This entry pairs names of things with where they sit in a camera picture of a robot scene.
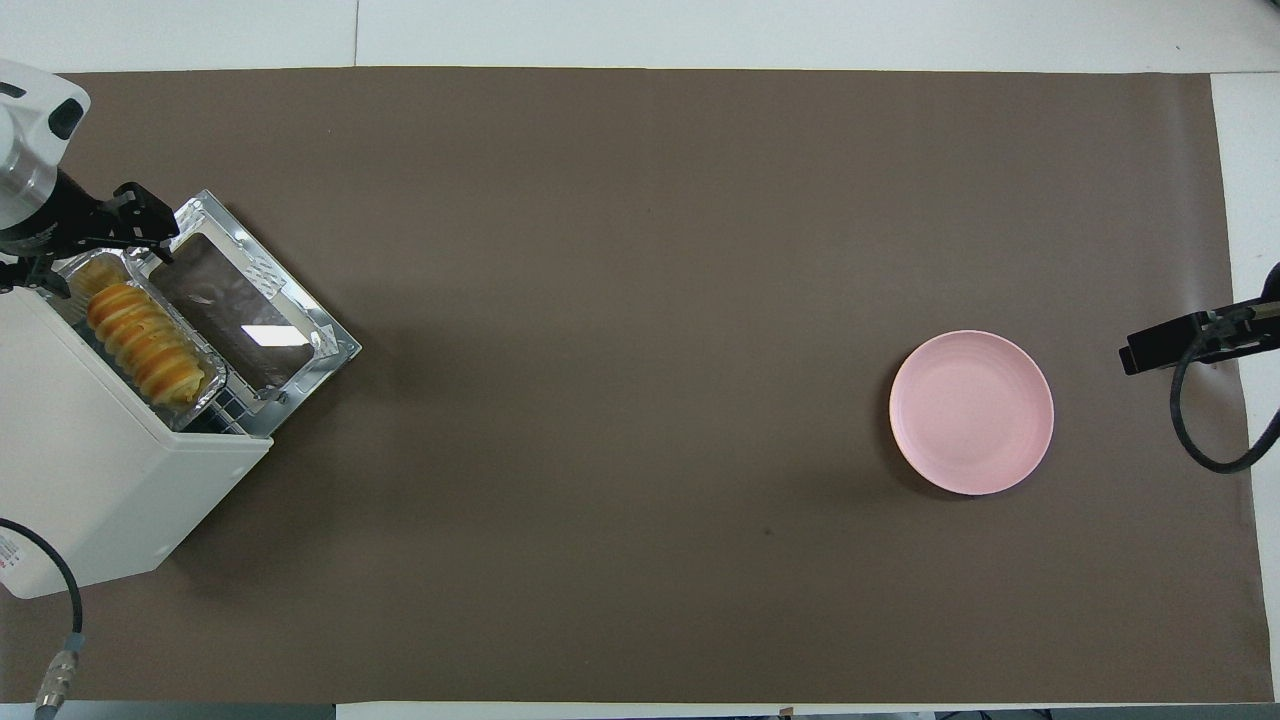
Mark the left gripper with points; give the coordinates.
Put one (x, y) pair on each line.
(55, 218)

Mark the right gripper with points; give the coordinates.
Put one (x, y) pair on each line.
(1245, 335)

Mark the golden ridged bread loaf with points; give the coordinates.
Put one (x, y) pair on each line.
(145, 345)

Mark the white toaster oven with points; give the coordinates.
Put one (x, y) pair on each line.
(90, 470)

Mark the silver foil baking tray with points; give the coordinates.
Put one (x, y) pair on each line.
(205, 385)

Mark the pink round plate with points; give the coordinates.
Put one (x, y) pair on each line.
(971, 412)

